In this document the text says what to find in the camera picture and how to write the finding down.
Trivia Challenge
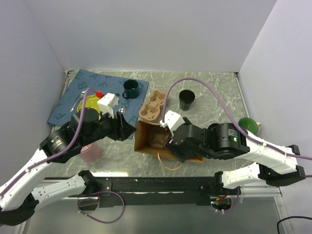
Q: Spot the purple cable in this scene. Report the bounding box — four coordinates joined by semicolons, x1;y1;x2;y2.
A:
162;78;312;215
0;87;125;223

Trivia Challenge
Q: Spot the blue alphabet placemat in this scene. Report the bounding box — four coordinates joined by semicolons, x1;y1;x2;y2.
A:
47;69;149;127

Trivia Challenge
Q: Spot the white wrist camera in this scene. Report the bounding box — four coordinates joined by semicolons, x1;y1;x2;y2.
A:
159;111;185;135
97;93;119;119

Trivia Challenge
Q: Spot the dark green mug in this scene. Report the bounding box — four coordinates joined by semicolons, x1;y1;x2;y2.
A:
122;79;139;99

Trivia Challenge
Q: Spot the black cup stack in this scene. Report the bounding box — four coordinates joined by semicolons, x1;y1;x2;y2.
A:
179;90;195;111

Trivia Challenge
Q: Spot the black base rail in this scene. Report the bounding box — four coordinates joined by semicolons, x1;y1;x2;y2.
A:
67;175;242;208

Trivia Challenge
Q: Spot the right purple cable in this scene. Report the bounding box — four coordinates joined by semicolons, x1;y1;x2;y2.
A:
162;78;312;215

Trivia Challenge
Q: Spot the pink straw cup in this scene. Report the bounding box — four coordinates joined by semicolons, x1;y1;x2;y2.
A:
79;142;102;163

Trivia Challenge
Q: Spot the silver fork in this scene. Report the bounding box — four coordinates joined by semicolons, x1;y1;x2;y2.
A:
70;91;85;112

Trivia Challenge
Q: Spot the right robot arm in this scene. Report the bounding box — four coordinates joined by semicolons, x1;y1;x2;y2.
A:
160;116;306;195

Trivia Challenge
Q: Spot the brown pulp cup carrier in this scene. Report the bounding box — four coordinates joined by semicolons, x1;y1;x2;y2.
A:
147;128;171;148

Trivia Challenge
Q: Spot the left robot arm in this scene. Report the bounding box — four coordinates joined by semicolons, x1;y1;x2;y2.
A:
0;108;136;226

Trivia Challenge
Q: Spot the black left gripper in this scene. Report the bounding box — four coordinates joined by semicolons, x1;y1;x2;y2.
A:
81;107;137;146

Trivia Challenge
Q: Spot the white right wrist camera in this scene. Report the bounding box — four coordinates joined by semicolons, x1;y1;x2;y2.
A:
159;111;185;135

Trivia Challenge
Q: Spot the green dotted plate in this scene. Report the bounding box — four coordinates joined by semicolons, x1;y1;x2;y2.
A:
74;95;100;113

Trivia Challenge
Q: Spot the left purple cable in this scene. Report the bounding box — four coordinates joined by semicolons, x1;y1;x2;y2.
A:
0;87;125;223

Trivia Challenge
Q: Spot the silver spoon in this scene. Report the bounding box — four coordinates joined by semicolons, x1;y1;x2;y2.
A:
119;106;126;114

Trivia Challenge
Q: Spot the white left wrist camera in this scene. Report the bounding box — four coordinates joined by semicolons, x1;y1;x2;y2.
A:
97;93;119;119

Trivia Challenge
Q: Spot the brown paper bag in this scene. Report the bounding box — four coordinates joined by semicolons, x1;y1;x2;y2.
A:
133;120;206;171

